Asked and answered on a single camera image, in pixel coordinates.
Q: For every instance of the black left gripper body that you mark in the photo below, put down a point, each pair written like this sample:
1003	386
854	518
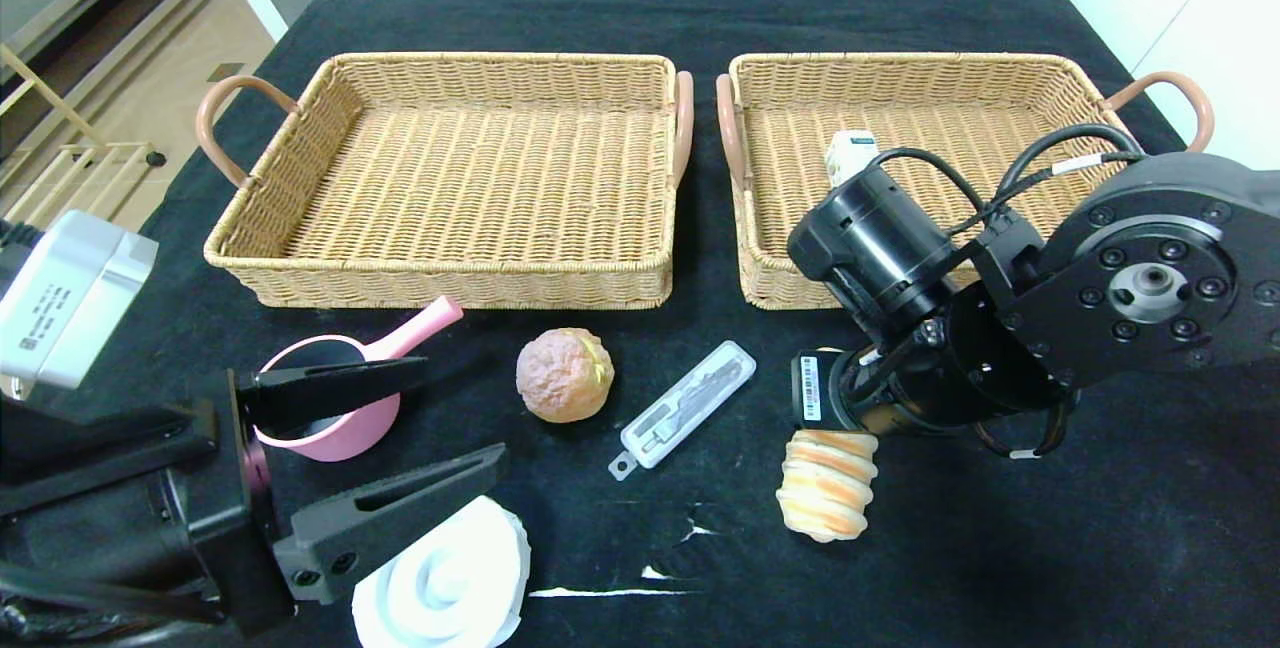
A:
238	498

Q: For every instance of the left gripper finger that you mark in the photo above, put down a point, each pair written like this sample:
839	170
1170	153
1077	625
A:
320	388
400	513

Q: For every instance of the light wooden slatted rack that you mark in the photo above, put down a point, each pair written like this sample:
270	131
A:
95	178

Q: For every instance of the orange striped bread roll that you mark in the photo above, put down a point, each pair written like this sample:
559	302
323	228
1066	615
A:
825	498

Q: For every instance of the small white drink carton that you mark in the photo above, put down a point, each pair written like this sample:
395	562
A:
848	153

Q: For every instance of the round pinkish cream puff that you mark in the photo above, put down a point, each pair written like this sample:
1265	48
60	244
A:
565	378

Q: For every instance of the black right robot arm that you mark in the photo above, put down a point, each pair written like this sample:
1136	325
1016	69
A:
1150	278

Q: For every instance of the clear plastic knife case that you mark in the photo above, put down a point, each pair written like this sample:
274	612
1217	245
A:
690	403

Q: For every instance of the white round lid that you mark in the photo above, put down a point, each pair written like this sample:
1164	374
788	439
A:
460	578

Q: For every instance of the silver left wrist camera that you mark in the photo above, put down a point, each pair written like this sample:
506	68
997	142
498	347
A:
70	298

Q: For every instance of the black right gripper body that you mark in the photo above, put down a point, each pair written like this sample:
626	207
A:
812	390

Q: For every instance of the grey metal shelf unit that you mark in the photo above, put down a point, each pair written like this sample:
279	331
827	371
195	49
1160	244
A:
60	18

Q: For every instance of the rectangular wicker basket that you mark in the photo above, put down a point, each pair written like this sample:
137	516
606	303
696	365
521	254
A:
780	208
480	188

